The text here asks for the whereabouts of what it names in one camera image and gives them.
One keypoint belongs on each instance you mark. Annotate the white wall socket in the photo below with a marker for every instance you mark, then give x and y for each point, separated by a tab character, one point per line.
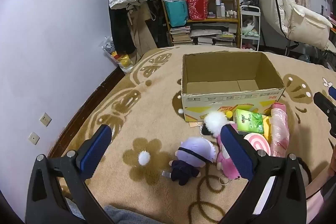
34	138
45	119

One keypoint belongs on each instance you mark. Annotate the grey pants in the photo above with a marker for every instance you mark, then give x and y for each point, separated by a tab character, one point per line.
126	214

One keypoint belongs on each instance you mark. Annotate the wooden shelf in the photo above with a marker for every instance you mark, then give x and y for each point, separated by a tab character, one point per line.
199	20

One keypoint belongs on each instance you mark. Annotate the beige hanging garment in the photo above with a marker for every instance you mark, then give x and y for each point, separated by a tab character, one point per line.
143	29

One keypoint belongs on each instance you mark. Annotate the tall white bottle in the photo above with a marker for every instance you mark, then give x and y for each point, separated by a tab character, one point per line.
218	8

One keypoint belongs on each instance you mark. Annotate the red patterned bag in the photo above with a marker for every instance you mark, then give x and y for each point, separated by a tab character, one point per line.
197	7

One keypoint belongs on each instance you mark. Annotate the black hanging pants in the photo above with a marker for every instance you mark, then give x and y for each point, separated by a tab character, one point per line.
119	29

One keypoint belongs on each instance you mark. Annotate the stack of books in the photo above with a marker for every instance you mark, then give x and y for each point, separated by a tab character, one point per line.
179	36

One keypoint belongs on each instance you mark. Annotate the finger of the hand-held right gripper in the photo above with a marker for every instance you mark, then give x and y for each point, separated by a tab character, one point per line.
325	108
332	92

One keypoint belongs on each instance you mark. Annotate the green tissue pack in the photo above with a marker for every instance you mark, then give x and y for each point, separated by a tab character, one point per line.
248	121

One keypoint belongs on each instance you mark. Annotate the cream pillow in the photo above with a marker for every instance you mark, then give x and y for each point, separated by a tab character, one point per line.
311	24

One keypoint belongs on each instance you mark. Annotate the pink clothing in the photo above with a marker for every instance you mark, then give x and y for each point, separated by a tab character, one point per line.
315	203

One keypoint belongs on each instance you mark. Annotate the white trolley cart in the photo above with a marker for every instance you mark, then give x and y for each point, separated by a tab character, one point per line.
249	29

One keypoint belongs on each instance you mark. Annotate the yellow plush toy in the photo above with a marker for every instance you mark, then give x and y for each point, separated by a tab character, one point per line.
267	127

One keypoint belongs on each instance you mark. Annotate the pile of magazines and papers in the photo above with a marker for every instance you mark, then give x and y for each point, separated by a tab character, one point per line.
212	35

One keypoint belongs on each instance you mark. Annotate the teal bag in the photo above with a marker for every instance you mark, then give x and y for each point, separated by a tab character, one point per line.
177	10

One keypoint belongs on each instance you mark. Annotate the row of small cosmetic bottles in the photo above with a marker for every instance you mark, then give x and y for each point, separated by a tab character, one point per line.
231	14

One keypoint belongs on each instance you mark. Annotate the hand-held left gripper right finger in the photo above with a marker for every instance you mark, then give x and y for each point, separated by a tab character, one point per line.
236	153

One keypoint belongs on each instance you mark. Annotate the plastic bag of toys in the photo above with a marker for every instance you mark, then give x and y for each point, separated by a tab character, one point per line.
120	58

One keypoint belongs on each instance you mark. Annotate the cardboard box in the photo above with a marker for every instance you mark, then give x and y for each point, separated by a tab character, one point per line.
231	106

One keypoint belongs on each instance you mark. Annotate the black hanging garment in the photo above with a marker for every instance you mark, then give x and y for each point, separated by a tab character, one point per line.
158	27

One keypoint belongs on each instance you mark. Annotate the beige floral blanket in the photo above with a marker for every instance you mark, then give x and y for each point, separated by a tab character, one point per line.
147	108

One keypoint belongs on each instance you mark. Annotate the short white bottle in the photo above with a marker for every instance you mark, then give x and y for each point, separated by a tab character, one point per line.
222	10

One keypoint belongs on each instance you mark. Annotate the person's right hand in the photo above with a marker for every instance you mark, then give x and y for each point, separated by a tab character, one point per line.
332	161

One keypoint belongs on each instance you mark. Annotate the purple-haired plush doll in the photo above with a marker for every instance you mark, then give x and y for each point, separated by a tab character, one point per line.
193	150

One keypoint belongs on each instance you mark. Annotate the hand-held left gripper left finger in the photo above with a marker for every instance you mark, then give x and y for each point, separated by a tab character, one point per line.
95	150

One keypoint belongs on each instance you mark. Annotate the pink swirl roll cake plush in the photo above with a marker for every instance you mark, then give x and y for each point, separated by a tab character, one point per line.
258	145

